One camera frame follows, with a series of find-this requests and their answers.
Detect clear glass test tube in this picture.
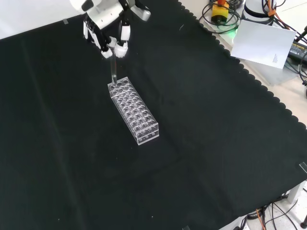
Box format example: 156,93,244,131
110,54,118,86

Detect yellow stop button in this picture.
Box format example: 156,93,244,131
211,0,229,25

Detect white bench leg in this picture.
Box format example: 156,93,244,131
287,180,307,205

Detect black power adapter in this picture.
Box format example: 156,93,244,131
287,41,307,61

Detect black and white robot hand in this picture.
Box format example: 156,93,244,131
69,0,152,59

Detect orange cable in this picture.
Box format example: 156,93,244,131
265,0,276,18

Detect black floor cable bundle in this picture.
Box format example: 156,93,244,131
239,194,307,230

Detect clear plastic test tube rack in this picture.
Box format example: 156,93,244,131
107,76,160,146

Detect black bench cloth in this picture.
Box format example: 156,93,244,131
0,0,307,230

